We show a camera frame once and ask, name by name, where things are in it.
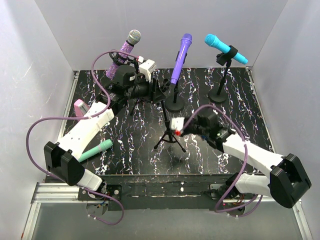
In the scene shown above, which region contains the round base mic stand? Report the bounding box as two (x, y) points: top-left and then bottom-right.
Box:
(164, 83), (185, 113)

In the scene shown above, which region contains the black tripod mic stand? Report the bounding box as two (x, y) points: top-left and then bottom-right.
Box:
(153, 100), (186, 153)

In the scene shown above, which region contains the mint green microphone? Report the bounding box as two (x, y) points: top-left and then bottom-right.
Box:
(78, 139), (113, 163)

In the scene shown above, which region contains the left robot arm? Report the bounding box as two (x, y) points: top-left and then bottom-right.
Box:
(44, 65), (170, 200)

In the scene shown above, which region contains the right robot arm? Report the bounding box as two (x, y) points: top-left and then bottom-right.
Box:
(175, 109), (312, 209)

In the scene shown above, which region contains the black rear tripod stand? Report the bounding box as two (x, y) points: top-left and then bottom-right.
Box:
(108, 48), (161, 116)

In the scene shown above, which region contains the glitter purple microphone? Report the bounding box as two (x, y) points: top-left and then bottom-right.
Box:
(106, 29), (141, 80)

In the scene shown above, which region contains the cyan microphone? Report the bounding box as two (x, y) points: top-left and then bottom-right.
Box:
(204, 34), (248, 65)

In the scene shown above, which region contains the right round base stand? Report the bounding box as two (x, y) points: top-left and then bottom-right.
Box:
(207, 45), (238, 104)

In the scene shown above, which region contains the pink box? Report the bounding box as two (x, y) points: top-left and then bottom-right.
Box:
(73, 99), (90, 117)

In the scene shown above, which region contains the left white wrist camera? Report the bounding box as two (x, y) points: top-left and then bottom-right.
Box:
(139, 59), (157, 82)

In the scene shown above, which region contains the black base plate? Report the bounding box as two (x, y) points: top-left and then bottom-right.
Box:
(76, 173), (258, 212)

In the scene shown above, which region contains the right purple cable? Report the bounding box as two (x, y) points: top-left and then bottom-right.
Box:
(179, 104), (263, 219)

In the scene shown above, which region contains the purple cable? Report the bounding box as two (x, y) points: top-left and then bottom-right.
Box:
(25, 49), (145, 225)
(179, 104), (263, 219)

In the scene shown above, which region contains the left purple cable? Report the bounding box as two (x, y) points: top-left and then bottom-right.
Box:
(25, 49), (145, 225)

